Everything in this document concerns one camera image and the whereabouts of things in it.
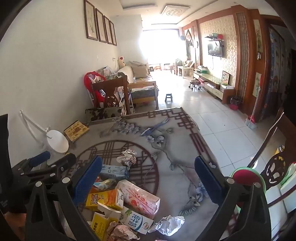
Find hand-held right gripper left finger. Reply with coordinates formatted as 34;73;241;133
25;156;103;241

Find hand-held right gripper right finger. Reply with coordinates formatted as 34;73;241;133
194;156;271;241

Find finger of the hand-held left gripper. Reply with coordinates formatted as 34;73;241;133
21;153;77;183
11;151;51;173

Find blue white carton box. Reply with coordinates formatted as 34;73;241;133
99;164;130;181

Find red bin with green rim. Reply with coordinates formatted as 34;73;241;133
229;166;266;209

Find yellow medicine box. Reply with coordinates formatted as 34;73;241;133
90;202;122;241

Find white paper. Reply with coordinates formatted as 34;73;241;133
148;215;185;236

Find pink paper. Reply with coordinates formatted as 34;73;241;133
106;221;139;241

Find teal snack wrapper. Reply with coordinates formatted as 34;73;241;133
93;178;118;190

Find orange juice carton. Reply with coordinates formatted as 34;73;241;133
85;189;125;211

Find crumpled patterned paper ball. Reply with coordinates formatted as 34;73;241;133
116;149;137;167

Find printed floral tablecloth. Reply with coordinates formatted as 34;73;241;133
62;107;234;241

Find floral cushion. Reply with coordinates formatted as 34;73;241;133
85;107;123;123

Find white milk carton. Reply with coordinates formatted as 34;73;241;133
119;206;155;234

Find carved wooden chair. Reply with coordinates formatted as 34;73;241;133
246;108;296;193

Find mop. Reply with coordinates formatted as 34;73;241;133
245;86;260;129

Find red bag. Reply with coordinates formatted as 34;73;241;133
84;71;107;102

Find small red waste basket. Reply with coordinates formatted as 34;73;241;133
230;96;242;110

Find dark wooden chair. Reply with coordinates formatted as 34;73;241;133
91;75;132;115

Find television cabinet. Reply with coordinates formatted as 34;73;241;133
193;71;235;104

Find round wheeled stool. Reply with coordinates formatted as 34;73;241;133
189;79;201;91

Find wooden sofa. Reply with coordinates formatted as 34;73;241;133
118;65;160;109

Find wooden armchair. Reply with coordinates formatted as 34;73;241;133
177;59;195;78

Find blue printed door curtain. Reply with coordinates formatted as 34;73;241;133
265;25;292;121

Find ceiling light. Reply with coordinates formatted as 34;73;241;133
162;5;188;16

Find short wall scroll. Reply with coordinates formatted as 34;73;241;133
254;72;262;98

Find wall television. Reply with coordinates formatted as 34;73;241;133
208;40;223;57

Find framed wall picture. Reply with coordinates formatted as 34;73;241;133
95;8;107;44
109;20;117;46
84;0;99;41
103;15;113;45

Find wall shelf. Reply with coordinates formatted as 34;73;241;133
205;34;225;42

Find long wall scroll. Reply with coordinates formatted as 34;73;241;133
253;19;264;61

